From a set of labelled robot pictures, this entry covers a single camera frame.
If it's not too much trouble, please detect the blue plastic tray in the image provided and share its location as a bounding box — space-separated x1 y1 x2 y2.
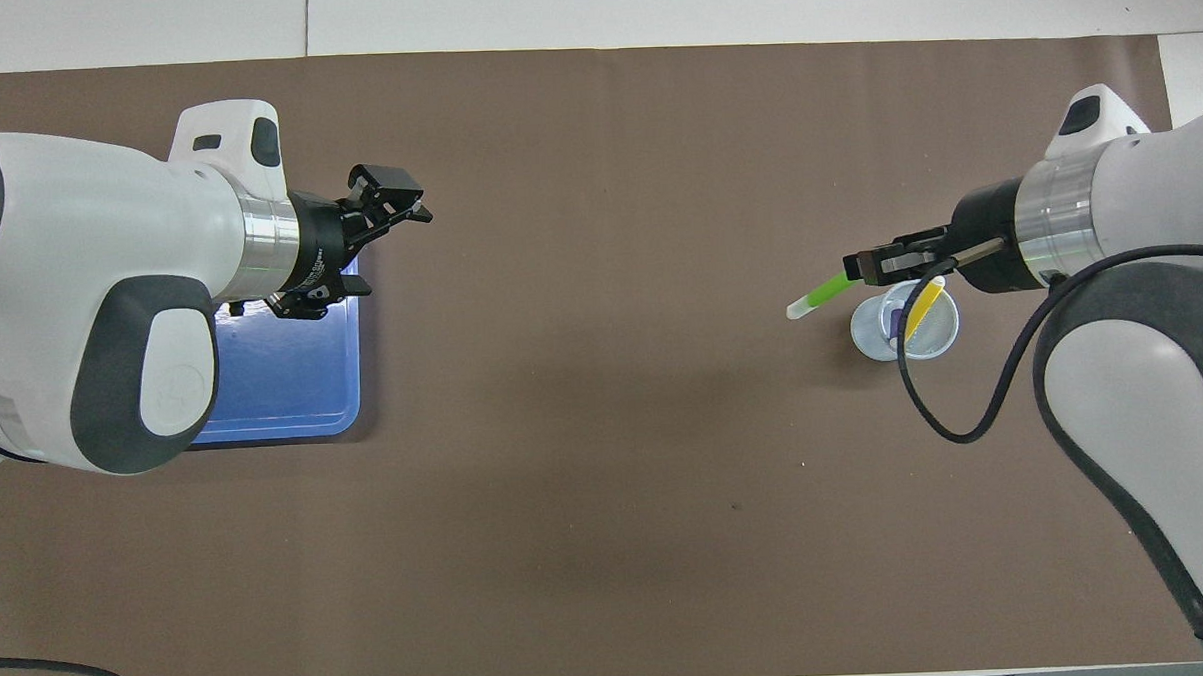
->
181 254 367 447

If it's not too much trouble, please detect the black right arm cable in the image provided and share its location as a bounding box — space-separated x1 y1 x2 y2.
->
893 244 1203 447

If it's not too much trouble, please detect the yellow pen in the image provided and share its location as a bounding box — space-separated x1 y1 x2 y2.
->
902 277 949 344

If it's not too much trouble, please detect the green pen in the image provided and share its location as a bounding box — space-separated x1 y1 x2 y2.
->
784 271 863 322

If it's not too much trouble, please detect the brown paper table mat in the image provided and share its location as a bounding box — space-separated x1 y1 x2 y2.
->
0 25 1203 676

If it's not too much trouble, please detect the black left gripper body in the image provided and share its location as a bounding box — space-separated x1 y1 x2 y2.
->
259 185 402 324

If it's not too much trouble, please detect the white mesh pen cup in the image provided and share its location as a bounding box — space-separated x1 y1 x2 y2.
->
849 278 961 364

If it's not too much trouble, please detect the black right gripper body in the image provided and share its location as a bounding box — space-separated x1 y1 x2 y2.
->
941 177 1029 296

